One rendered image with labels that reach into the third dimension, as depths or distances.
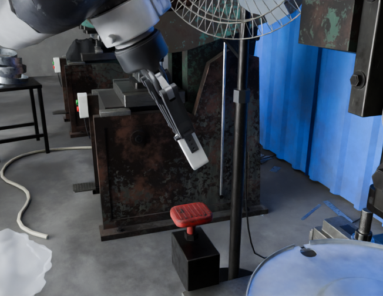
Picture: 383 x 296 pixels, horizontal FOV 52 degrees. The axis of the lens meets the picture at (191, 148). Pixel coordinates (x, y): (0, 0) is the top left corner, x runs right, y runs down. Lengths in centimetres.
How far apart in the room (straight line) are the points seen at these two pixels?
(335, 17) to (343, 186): 207
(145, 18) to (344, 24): 25
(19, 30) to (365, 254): 54
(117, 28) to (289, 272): 39
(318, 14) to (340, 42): 5
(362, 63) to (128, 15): 30
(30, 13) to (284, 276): 44
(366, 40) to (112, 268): 158
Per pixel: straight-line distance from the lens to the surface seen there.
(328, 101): 253
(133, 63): 57
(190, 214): 70
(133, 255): 193
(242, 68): 126
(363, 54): 47
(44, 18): 50
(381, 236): 82
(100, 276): 183
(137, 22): 56
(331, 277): 56
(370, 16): 47
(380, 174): 45
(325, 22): 51
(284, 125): 293
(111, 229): 208
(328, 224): 73
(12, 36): 57
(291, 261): 57
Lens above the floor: 111
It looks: 20 degrees down
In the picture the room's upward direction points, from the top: straight up
